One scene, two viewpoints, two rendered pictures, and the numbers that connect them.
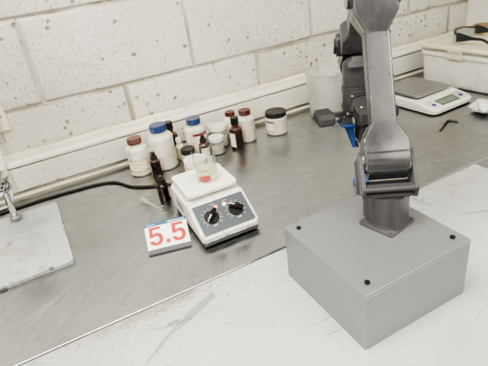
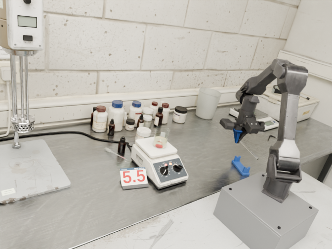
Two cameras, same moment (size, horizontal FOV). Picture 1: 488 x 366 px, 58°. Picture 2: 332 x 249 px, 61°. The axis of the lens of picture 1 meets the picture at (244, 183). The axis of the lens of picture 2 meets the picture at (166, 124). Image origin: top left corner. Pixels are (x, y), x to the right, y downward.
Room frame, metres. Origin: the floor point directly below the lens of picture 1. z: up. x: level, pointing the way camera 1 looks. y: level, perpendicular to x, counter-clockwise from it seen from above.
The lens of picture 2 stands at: (0.01, 0.35, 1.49)
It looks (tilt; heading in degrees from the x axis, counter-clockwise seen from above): 24 degrees down; 342
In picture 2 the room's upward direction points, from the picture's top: 12 degrees clockwise
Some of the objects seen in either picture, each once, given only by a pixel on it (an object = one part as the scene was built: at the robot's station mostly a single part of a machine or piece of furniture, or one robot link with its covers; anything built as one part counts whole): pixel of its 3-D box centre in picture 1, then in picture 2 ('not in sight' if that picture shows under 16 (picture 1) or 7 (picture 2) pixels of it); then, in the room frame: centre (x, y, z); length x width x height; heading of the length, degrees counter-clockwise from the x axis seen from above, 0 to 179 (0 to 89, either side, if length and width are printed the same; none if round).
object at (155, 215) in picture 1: (161, 215); (123, 162); (0.88, 0.20, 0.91); 0.06 x 0.06 x 0.02
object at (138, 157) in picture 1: (137, 155); (100, 118); (1.15, 0.29, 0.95); 0.06 x 0.06 x 0.11
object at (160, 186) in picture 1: (162, 186); (122, 144); (0.97, 0.20, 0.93); 0.03 x 0.03 x 0.07
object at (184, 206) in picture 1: (210, 200); (158, 159); (0.86, 0.08, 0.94); 0.22 x 0.13 x 0.08; 22
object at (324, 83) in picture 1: (323, 91); (205, 103); (1.42, -0.31, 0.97); 0.18 x 0.13 x 0.15; 10
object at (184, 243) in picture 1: (167, 235); (134, 177); (0.78, 0.18, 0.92); 0.09 x 0.06 x 0.04; 100
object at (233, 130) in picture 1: (235, 132); (159, 116); (1.23, 0.00, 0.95); 0.04 x 0.04 x 0.10
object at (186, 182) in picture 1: (203, 179); (156, 146); (0.89, 0.09, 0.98); 0.12 x 0.12 x 0.01; 22
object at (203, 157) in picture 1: (205, 164); (161, 137); (0.88, 0.08, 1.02); 0.06 x 0.05 x 0.08; 0
